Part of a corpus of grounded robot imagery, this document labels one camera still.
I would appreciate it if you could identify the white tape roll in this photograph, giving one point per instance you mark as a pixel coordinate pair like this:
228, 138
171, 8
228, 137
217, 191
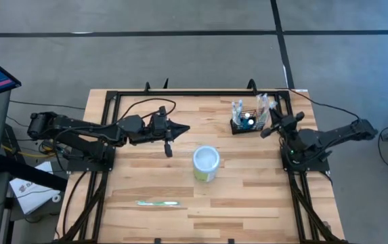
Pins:
53, 198

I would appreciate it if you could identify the white label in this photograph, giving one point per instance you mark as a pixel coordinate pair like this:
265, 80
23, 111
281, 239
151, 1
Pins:
301, 90

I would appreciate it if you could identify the green toothbrush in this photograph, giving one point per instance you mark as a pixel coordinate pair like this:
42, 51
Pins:
271, 108
156, 203

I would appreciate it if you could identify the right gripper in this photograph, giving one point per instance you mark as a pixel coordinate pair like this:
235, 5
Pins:
290, 123

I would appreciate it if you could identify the black beam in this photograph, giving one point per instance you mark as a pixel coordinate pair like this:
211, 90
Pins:
31, 173

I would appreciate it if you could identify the black aluminium frame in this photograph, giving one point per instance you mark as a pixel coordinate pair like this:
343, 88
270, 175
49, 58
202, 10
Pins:
197, 92

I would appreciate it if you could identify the green white wipes canister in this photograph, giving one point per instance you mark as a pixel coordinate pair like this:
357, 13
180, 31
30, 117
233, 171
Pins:
206, 159

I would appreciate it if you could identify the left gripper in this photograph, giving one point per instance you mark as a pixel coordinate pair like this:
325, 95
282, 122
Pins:
160, 128

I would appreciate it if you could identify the white toothbrush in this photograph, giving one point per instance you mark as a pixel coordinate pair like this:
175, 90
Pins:
265, 101

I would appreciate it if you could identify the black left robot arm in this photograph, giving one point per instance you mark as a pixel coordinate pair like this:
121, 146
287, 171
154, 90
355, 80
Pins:
85, 130

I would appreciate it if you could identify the teal container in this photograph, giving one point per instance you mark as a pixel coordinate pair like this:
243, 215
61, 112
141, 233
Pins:
245, 124

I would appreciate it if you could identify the yellow toothbrush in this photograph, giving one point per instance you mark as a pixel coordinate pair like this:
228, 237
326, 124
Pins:
259, 101

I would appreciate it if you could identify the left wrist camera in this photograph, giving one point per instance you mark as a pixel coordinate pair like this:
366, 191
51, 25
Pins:
162, 112

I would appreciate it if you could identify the white paper box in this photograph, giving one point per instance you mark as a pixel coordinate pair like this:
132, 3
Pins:
34, 196

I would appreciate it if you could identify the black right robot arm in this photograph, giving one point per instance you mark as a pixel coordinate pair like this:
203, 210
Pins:
336, 132

